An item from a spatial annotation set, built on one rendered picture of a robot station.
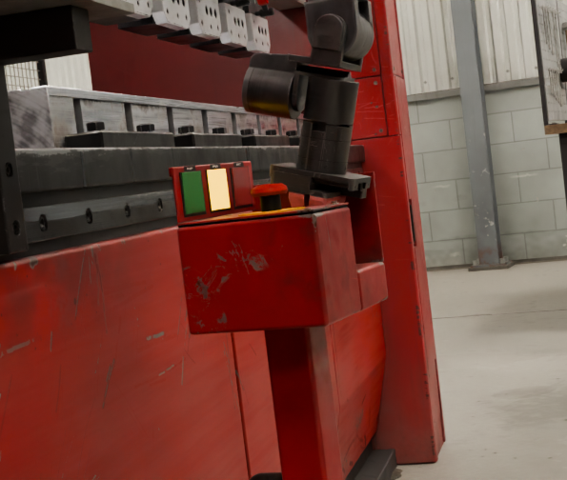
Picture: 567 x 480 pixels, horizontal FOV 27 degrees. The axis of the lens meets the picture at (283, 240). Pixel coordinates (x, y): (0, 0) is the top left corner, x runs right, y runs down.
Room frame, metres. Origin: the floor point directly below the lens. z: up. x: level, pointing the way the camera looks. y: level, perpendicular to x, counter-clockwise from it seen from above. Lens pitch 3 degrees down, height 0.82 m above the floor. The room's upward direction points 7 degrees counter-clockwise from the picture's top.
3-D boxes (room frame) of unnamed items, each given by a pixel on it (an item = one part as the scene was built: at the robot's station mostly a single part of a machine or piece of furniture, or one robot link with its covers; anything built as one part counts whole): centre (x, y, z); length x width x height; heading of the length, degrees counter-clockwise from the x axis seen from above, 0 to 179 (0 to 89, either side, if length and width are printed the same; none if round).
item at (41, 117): (2.38, 0.11, 0.92); 1.67 x 0.06 x 0.10; 166
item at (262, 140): (2.50, 0.02, 0.89); 0.30 x 0.05 x 0.03; 166
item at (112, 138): (1.73, 0.21, 0.89); 0.30 x 0.05 x 0.03; 166
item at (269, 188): (1.28, 0.01, 0.79); 0.04 x 0.04 x 0.04
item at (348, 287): (1.32, 0.00, 0.75); 0.20 x 0.16 x 0.18; 156
